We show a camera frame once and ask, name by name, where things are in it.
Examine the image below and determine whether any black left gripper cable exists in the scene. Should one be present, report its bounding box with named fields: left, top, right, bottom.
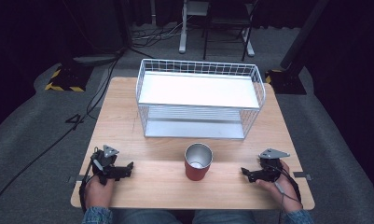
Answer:
left=78, top=147, right=101, bottom=213

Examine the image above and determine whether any person's left hand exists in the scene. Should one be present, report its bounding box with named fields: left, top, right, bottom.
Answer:
left=84, top=175, right=116, bottom=210

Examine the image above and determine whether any black stand with striped base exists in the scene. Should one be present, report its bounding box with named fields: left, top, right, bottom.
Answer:
left=264, top=0, right=331, bottom=96
left=44, top=0, right=95, bottom=93

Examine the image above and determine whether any grey tape strip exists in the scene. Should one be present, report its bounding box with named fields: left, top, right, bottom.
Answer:
left=66, top=175, right=86, bottom=184
left=293, top=171, right=313, bottom=182

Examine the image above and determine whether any grey right gripper cable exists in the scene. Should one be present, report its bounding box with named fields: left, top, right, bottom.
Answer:
left=263, top=161, right=303, bottom=224

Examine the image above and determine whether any black floor cable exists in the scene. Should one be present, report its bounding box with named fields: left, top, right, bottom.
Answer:
left=0, top=46, right=127, bottom=216

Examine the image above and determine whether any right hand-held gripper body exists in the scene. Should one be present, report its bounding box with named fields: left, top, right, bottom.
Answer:
left=252, top=147, right=291, bottom=184

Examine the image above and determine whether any white wire shelf rack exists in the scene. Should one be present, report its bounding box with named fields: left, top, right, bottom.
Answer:
left=134, top=58, right=267, bottom=141

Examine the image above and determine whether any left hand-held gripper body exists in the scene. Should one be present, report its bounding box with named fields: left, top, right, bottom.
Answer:
left=90, top=144, right=129, bottom=187

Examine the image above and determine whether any black folding chair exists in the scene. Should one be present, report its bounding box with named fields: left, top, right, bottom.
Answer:
left=201, top=0, right=259, bottom=63

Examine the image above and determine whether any bundle of floor cables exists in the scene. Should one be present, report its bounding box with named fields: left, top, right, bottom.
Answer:
left=131, top=15, right=195, bottom=50

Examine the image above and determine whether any white desk frame leg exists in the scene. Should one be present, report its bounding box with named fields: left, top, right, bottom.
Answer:
left=241, top=27, right=256, bottom=58
left=178, top=0, right=211, bottom=55

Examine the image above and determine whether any red metal cup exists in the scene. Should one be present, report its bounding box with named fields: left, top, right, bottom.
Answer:
left=184, top=142, right=214, bottom=182

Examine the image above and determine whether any person's right hand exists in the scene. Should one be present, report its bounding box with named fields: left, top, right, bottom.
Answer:
left=255, top=159, right=302, bottom=214

